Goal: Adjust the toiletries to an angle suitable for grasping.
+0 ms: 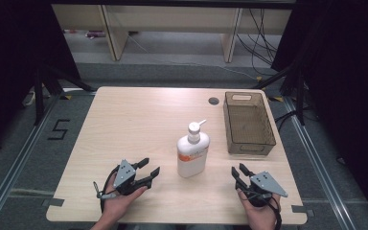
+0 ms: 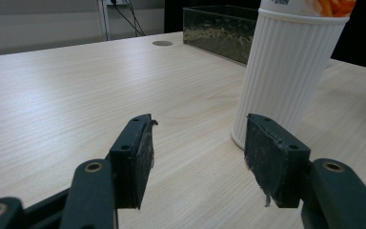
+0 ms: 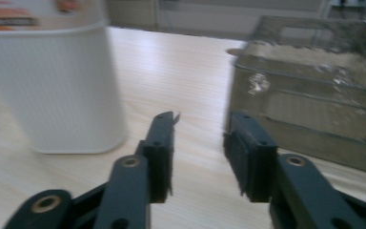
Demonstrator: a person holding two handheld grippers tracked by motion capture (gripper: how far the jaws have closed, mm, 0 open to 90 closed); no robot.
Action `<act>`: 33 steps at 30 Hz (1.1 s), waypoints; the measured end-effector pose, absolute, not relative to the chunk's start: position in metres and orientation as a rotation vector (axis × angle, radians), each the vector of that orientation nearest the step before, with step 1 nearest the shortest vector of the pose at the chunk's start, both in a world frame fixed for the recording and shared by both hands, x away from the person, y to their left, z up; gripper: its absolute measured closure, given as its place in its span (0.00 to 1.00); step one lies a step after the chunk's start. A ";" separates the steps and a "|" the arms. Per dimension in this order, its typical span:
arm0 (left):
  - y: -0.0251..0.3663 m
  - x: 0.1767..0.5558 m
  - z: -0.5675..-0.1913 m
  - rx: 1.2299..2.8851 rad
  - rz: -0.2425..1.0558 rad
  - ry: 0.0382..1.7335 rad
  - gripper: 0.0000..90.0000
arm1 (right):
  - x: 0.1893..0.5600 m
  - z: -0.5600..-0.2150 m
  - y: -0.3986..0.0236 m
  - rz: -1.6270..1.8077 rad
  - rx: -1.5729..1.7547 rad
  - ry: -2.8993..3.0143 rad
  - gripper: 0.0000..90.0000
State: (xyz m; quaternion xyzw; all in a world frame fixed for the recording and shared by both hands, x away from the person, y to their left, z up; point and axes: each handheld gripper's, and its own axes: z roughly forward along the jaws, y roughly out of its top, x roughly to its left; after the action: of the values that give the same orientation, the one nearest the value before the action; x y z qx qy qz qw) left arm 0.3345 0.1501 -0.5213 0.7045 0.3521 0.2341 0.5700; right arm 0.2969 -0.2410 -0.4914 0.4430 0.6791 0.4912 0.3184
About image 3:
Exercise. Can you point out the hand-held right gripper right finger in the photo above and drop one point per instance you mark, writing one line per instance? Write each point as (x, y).
(251, 159)

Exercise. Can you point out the clear plastic container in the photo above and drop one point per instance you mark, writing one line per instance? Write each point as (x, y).
(308, 92)

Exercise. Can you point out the orange printed packet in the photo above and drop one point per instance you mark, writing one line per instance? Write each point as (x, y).
(8, 17)

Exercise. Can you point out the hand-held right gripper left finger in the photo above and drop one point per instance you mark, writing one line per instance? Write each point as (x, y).
(158, 159)

